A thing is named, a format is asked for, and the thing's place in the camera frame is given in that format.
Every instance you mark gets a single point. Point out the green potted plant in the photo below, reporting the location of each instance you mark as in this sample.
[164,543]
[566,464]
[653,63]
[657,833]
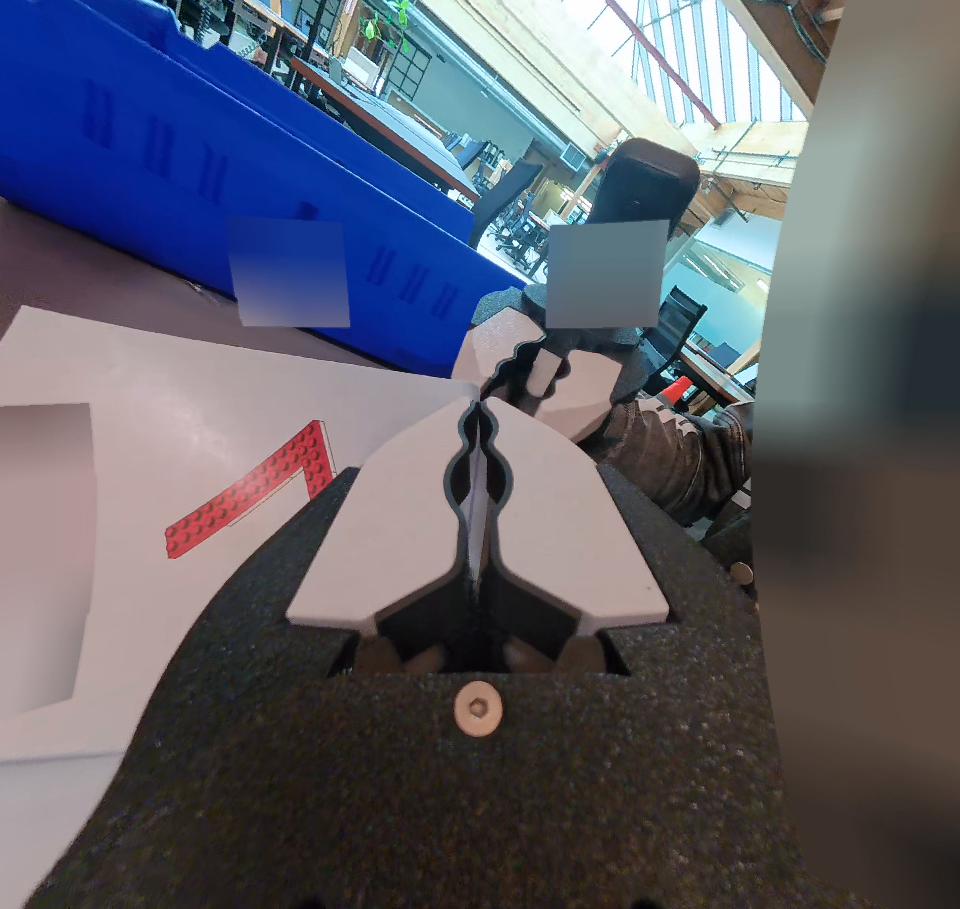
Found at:
[401,13]

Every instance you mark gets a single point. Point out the lego instruction booklet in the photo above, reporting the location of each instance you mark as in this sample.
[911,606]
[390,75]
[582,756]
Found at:
[187,399]

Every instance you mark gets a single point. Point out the orange traffic cone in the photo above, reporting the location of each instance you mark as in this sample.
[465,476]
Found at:
[677,391]

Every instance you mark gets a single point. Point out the black mesh office chair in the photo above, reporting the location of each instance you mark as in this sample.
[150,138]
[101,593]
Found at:
[510,189]

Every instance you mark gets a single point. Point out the blue divided plastic bin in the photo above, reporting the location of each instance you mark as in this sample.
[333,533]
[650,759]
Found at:
[112,99]

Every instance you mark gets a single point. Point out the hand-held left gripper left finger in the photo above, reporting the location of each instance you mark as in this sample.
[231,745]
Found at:
[375,541]

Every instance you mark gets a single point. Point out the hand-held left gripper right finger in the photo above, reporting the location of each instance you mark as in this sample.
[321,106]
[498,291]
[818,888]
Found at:
[585,541]

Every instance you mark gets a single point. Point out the person's dark jacket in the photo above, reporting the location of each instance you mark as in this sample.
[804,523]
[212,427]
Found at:
[731,549]

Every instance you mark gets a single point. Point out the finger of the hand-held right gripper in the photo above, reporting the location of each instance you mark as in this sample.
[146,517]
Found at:
[491,354]
[589,395]

